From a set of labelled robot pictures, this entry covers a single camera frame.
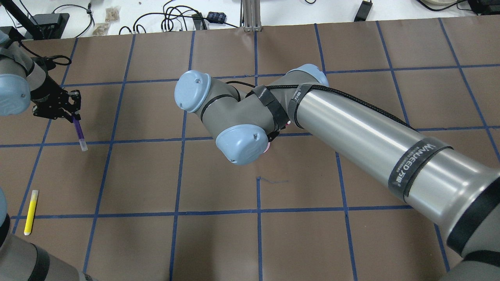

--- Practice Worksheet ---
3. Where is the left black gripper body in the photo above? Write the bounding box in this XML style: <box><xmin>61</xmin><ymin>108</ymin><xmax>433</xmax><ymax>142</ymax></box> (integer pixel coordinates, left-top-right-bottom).
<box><xmin>30</xmin><ymin>76</ymin><xmax>82</xmax><ymax>120</ymax></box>

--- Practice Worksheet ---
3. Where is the black power adapter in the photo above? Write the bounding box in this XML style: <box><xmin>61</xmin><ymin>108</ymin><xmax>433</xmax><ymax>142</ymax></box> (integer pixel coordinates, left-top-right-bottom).
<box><xmin>354</xmin><ymin>0</ymin><xmax>373</xmax><ymax>22</ymax></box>

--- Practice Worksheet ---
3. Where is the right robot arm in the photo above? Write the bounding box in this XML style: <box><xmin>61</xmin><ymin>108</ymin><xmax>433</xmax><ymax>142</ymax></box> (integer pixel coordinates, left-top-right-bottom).
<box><xmin>174</xmin><ymin>64</ymin><xmax>499</xmax><ymax>281</ymax></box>

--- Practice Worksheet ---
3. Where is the purple marker pen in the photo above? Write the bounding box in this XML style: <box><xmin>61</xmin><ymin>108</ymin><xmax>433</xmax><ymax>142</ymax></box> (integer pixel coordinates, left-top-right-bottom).
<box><xmin>72</xmin><ymin>115</ymin><xmax>88</xmax><ymax>152</ymax></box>

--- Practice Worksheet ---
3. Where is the yellow marker pen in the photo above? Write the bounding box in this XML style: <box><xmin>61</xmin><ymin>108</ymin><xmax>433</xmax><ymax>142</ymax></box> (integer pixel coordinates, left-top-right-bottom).
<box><xmin>23</xmin><ymin>190</ymin><xmax>39</xmax><ymax>235</ymax></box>

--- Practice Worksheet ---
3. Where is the aluminium frame post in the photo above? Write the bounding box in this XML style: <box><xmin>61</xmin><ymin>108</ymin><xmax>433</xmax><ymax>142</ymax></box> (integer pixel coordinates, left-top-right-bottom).
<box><xmin>240</xmin><ymin>0</ymin><xmax>262</xmax><ymax>32</ymax></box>

